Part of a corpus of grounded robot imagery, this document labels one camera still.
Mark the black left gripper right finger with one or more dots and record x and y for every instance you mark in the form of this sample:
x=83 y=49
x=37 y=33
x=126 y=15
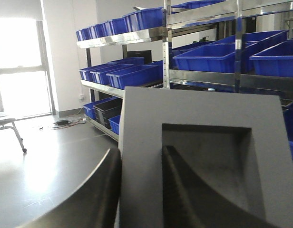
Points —
x=189 y=202

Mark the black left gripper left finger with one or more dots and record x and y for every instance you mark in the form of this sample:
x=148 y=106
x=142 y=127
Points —
x=93 y=204

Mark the gray hollow square base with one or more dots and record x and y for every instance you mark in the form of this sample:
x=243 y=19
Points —
x=236 y=143

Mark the black plastic bin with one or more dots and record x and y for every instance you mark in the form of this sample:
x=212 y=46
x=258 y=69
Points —
x=106 y=110

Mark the blue shelf bin front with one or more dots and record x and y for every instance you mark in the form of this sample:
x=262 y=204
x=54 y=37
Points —
x=135 y=76

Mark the blue shelf bin large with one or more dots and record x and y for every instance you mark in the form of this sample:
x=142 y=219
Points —
x=216 y=58

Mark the black power adapter on floor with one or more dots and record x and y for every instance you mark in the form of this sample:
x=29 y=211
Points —
x=62 y=122

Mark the steel shelving rack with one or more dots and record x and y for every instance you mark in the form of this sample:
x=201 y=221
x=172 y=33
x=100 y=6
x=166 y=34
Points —
x=182 y=28

